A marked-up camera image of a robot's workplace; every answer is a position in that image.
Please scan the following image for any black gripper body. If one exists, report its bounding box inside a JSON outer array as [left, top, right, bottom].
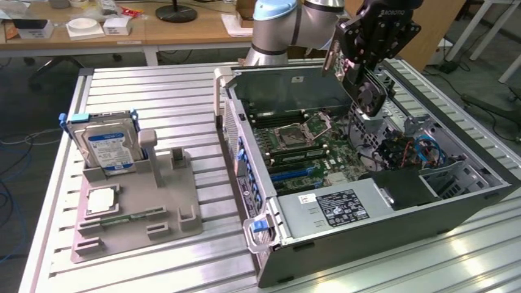
[[356, 0, 421, 23]]

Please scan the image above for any black graphics card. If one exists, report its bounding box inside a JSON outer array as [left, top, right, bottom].
[[320, 39, 388, 119]]

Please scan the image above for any wooden cabinet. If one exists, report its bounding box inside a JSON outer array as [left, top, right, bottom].
[[353, 0, 468, 71]]

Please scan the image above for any metal socket cover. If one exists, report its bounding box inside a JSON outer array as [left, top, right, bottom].
[[300, 111, 333, 129]]

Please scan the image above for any cardboard box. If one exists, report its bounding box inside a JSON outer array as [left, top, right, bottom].
[[236, 0, 261, 30]]

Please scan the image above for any black floor stand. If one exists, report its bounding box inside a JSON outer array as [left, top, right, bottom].
[[461, 87, 521, 126]]

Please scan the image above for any installed black RAM stick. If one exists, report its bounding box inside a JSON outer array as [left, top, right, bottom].
[[269, 146, 329, 165]]

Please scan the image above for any green motherboard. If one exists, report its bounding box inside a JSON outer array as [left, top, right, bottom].
[[247, 103, 377, 197]]

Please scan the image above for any wooden desk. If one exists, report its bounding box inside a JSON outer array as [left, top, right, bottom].
[[0, 0, 368, 59]]

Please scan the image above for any black round lamp base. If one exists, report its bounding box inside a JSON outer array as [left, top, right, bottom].
[[156, 0, 200, 24]]

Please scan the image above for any blue expansion slot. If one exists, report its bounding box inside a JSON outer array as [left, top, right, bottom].
[[271, 167, 315, 181]]

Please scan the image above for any grey disk bay cage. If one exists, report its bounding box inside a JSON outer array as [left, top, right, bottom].
[[419, 158, 491, 200]]

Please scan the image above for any grey power supply unit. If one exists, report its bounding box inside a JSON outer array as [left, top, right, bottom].
[[276, 178, 397, 239]]

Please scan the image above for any small white carton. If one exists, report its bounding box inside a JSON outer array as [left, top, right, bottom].
[[102, 16, 134, 37]]

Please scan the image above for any open black PC case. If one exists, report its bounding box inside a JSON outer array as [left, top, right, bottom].
[[214, 59, 521, 289]]

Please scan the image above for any white round holder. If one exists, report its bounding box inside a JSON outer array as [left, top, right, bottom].
[[66, 18, 106, 42]]

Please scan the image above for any hard disk with blue label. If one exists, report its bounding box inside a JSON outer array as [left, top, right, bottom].
[[60, 109, 144, 177]]

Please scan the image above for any grey parts rack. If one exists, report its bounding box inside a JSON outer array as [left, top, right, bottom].
[[71, 128, 204, 264]]

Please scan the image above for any black chair base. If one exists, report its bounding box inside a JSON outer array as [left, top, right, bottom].
[[23, 56, 86, 90]]

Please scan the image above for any white box with black top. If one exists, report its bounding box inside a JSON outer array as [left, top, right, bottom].
[[12, 18, 56, 40]]

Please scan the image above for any silver CPU chip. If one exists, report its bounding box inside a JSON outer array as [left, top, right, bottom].
[[87, 189, 119, 214]]

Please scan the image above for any green RAM stick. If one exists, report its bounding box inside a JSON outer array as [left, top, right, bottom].
[[102, 210, 151, 227]]

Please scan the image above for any white table frame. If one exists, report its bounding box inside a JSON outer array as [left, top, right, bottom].
[[445, 0, 521, 84]]

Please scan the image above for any blue disk wire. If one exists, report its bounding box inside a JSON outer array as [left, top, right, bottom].
[[413, 134, 448, 168]]

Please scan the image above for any blue floor cable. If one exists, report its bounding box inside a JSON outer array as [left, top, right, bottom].
[[0, 131, 35, 264]]

